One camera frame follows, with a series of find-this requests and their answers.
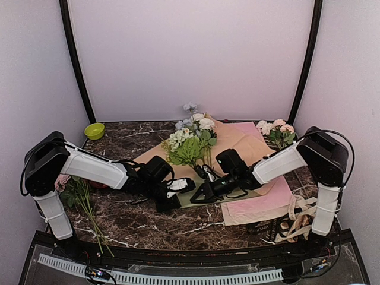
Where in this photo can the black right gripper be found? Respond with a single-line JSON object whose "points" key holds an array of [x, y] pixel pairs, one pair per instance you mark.
{"points": [[209, 197]]}

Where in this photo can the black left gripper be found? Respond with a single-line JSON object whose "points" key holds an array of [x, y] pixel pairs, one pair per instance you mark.
{"points": [[170, 205]]}

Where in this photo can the green hydrangea leaf bunch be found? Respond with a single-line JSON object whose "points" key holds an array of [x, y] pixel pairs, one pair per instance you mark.
{"points": [[184, 148]]}

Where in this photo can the blue flower stem bunch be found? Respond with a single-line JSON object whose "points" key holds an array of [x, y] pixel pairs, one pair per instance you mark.
{"points": [[188, 115]]}

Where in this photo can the white rose stem bunch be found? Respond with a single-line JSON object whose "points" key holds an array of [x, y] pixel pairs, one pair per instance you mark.
{"points": [[205, 128]]}

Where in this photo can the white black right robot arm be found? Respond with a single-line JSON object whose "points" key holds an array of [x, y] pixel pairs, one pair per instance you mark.
{"points": [[324, 156]]}

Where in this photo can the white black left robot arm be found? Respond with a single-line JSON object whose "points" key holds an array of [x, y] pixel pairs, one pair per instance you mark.
{"points": [[54, 156]]}

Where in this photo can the dark red floral bowl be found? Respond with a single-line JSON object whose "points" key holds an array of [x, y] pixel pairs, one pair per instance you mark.
{"points": [[97, 185]]}

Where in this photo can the pink rose stem bunch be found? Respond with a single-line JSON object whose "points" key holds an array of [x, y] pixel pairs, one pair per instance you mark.
{"points": [[75, 193]]}

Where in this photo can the lime green plastic bowl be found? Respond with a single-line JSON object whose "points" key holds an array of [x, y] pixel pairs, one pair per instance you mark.
{"points": [[95, 131]]}

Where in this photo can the pink wrapping paper sheet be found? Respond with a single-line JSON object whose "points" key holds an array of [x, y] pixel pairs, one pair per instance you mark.
{"points": [[266, 203]]}

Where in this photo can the pink white rose bunch right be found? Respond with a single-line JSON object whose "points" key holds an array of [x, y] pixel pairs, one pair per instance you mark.
{"points": [[277, 134]]}

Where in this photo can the cream ribbon pile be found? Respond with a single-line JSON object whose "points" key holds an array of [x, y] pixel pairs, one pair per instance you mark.
{"points": [[298, 222]]}

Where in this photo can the white slotted cable duct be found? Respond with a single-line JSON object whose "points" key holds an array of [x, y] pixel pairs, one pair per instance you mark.
{"points": [[141, 274]]}

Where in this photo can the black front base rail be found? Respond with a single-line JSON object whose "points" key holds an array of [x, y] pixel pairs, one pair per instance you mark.
{"points": [[211, 244]]}

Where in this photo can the black vertical frame post left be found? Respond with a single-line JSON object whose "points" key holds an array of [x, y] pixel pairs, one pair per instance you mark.
{"points": [[75, 61]]}

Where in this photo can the black vertical frame post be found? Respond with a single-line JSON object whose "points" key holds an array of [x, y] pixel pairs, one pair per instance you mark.
{"points": [[307, 62], [75, 61]]}

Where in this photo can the black vertical frame post right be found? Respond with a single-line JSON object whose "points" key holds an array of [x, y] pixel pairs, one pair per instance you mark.
{"points": [[307, 62]]}

